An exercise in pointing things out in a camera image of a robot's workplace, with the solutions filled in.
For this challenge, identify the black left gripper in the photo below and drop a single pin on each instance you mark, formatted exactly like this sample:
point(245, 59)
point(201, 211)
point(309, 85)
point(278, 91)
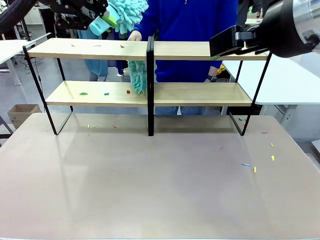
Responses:
point(72, 12)

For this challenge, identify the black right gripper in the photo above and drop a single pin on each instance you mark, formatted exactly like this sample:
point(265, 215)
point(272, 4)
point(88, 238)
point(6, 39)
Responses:
point(277, 27)

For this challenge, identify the teal microfiber duster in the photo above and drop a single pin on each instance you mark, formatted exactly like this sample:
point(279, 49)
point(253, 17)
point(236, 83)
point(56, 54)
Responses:
point(127, 12)
point(138, 77)

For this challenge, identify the person's right hand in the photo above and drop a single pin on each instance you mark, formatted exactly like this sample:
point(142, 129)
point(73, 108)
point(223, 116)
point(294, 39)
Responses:
point(135, 37)

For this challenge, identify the black wristwatch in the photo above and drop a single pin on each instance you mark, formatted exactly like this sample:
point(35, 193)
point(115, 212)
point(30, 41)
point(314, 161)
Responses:
point(213, 79)

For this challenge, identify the person in blue sweater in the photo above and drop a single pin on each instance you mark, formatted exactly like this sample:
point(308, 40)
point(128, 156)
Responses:
point(190, 25)

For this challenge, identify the person in light blue clothing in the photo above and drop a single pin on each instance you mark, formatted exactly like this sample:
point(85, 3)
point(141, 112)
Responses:
point(97, 67)

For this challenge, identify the white table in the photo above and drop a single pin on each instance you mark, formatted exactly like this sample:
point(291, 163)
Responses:
point(282, 82)
point(11, 48)

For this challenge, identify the blue paper scrap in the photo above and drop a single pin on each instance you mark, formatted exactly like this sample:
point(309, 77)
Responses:
point(246, 164)

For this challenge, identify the cardboard box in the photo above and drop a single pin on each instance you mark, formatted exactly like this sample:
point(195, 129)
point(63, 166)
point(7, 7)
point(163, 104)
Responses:
point(23, 113)

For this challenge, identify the wooden shelf with black frame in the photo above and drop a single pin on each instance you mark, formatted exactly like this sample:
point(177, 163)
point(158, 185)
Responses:
point(187, 93)

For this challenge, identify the black metal frame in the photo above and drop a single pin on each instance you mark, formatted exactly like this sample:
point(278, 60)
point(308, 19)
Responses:
point(5, 128)

